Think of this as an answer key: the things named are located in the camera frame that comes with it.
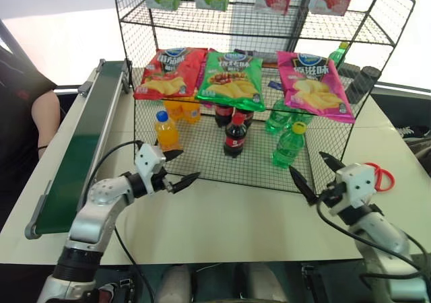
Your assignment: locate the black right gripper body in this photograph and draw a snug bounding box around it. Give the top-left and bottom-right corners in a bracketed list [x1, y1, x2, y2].
[318, 180, 348, 213]

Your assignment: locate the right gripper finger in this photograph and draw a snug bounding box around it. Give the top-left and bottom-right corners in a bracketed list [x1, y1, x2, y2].
[288, 165, 318, 206]
[319, 151, 345, 174]

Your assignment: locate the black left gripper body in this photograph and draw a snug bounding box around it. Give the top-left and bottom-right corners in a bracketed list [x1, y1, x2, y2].
[147, 166, 175, 195]

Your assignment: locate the green conveyor belt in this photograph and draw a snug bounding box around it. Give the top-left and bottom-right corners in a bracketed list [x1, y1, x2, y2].
[24, 59, 133, 240]

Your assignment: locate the orange soda bottle blue cap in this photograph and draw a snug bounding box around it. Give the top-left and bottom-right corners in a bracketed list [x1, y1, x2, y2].
[154, 110, 181, 153]

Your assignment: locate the green soda bottle yellow cap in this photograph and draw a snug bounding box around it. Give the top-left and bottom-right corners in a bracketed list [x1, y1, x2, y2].
[271, 121, 308, 169]

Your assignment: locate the cola bottle red cap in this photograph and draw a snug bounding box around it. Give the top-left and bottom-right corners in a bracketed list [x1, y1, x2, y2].
[223, 112, 249, 158]

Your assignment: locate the pink chip bag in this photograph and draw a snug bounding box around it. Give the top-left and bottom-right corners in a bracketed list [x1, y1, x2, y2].
[275, 50, 356, 125]

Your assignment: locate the red chip bag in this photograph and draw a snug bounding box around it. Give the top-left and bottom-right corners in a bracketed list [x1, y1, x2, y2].
[133, 46, 208, 101]

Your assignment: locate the black ribbed cylinder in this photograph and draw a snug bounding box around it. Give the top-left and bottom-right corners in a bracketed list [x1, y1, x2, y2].
[336, 63, 362, 83]
[344, 65, 380, 106]

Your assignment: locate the green chip bag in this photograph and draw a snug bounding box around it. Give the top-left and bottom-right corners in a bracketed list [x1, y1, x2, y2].
[195, 50, 267, 112]

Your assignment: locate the grey rounded shape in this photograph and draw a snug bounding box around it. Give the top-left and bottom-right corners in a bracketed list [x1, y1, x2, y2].
[158, 265, 193, 303]

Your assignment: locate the person in black shirt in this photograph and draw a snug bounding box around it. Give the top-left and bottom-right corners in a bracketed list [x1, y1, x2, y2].
[0, 20, 62, 232]

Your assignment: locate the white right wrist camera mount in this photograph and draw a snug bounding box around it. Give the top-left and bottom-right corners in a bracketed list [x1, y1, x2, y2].
[329, 162, 377, 217]

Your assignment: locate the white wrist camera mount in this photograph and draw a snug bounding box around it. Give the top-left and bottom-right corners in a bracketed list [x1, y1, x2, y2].
[329, 162, 377, 217]
[134, 143, 168, 195]

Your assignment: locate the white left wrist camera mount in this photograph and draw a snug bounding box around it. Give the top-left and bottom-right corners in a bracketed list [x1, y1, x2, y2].
[134, 143, 168, 195]

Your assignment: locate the red loop handle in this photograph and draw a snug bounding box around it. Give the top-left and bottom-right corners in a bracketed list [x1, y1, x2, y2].
[364, 162, 394, 193]

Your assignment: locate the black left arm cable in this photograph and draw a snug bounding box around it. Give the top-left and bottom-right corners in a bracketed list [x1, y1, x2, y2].
[80, 140, 156, 303]

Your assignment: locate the black wire three-tier rack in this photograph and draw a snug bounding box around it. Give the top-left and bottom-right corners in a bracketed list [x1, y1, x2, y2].
[112, 0, 416, 196]

